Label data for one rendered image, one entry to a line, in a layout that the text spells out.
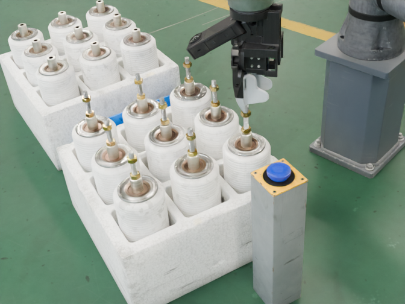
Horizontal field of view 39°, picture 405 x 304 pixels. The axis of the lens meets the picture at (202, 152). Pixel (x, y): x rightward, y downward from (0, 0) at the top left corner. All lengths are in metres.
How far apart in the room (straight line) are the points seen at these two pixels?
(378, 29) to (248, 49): 0.41
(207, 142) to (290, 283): 0.34
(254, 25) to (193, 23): 1.22
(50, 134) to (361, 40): 0.78
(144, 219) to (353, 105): 0.59
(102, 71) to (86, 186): 0.40
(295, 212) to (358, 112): 0.46
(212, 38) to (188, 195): 0.30
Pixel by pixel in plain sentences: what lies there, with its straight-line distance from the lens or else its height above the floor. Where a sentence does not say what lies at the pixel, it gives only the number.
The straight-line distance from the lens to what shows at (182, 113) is 1.28.
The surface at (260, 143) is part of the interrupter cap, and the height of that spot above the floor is 0.25.
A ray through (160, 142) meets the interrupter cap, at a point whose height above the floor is 0.25.
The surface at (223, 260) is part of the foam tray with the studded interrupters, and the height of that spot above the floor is 0.05.
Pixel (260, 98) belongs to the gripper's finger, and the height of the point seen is 0.38.
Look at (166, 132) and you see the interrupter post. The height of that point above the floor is 0.27.
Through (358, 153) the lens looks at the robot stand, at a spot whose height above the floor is 0.05.
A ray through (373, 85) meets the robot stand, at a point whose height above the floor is 0.25.
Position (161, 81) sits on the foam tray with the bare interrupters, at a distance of 1.54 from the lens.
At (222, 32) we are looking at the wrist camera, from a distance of 0.98.
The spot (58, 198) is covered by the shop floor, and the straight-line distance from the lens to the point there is 1.46.
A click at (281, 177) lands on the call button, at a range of 0.93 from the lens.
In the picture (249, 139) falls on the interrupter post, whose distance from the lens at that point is 1.11.
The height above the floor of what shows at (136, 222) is 0.21.
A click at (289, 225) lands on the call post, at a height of 0.23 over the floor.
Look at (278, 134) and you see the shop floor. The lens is 1.57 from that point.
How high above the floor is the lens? 0.94
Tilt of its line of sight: 38 degrees down
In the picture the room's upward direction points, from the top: 5 degrees counter-clockwise
